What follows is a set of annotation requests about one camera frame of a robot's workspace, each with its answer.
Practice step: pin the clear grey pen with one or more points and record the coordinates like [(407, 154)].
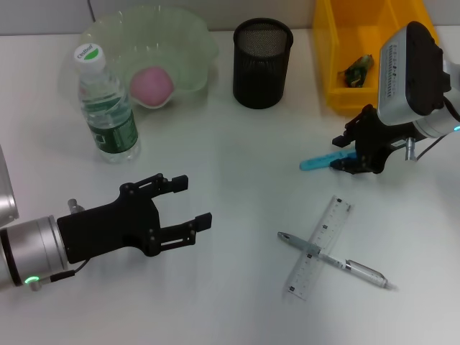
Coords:
[(359, 267)]

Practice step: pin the yellow plastic bin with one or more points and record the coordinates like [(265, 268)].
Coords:
[(341, 36)]

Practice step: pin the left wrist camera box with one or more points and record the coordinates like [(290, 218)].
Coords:
[(5, 194)]

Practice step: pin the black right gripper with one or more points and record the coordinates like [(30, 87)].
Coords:
[(377, 143)]

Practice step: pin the pink peach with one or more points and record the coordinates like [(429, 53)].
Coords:
[(151, 86)]

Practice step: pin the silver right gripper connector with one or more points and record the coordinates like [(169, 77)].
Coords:
[(410, 149)]

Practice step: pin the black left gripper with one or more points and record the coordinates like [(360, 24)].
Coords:
[(108, 230)]

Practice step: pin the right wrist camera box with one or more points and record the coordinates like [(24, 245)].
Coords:
[(413, 72)]

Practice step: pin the clear green-label water bottle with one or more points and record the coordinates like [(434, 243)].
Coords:
[(111, 136)]

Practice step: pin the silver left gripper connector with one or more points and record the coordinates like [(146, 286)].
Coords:
[(74, 206)]

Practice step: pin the clear plastic ruler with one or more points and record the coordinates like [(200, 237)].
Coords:
[(305, 273)]

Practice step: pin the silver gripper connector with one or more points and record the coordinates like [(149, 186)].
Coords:
[(410, 149), (74, 206)]

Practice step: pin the blue capped scissors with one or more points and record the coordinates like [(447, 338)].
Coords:
[(318, 162)]

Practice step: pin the black mesh pen holder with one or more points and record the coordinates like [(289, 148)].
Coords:
[(258, 79)]

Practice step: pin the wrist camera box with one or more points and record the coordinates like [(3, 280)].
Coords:
[(413, 72), (5, 194)]

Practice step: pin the green plastic wrapper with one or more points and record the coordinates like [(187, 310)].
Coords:
[(355, 70)]

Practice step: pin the translucent green fruit plate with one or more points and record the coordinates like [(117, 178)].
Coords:
[(172, 46)]

